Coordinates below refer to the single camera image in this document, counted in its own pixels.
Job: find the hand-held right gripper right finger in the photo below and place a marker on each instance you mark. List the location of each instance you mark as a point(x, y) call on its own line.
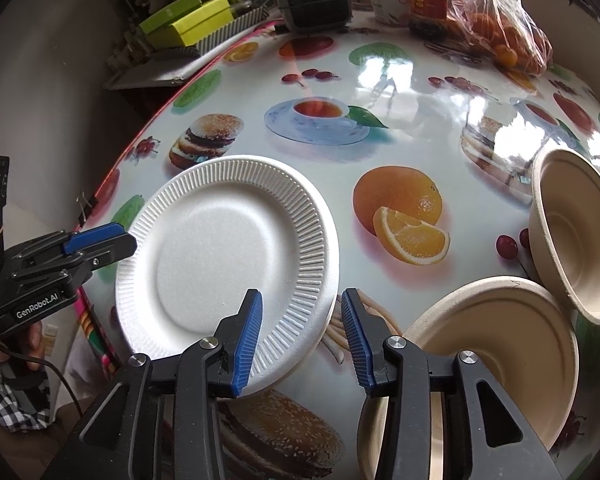
point(355, 340)

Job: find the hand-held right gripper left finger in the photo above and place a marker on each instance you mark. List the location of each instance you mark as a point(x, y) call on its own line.
point(245, 345)

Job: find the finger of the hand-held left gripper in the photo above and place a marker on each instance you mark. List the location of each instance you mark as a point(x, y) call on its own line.
point(115, 250)
point(92, 237)

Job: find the beige paper bowl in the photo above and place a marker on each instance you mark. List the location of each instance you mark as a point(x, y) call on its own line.
point(575, 230)
point(495, 350)

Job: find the person's left forearm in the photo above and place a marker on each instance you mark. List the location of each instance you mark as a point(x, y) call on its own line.
point(5, 405)

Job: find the person's left hand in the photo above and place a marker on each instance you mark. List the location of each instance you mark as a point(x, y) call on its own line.
point(32, 345)

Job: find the black binder clip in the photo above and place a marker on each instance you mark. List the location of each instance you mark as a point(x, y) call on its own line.
point(86, 207)

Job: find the grey side shelf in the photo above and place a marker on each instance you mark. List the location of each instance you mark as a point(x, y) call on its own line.
point(150, 72)

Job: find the food print vinyl tablecloth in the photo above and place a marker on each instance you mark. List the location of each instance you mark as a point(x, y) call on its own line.
point(330, 160)

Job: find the olive green box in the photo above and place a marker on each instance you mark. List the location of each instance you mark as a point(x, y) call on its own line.
point(170, 12)

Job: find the lime green box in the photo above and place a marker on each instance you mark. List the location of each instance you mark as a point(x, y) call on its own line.
point(200, 25)

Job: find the grey corrugated tray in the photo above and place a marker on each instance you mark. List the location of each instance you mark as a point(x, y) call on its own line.
point(235, 30)

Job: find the plastic bag of oranges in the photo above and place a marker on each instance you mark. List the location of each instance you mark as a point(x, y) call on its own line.
point(505, 35)

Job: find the white plastic tub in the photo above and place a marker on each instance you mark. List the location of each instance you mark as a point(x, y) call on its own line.
point(387, 0)

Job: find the glass jar with red label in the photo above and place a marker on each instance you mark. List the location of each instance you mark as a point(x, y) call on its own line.
point(427, 5)

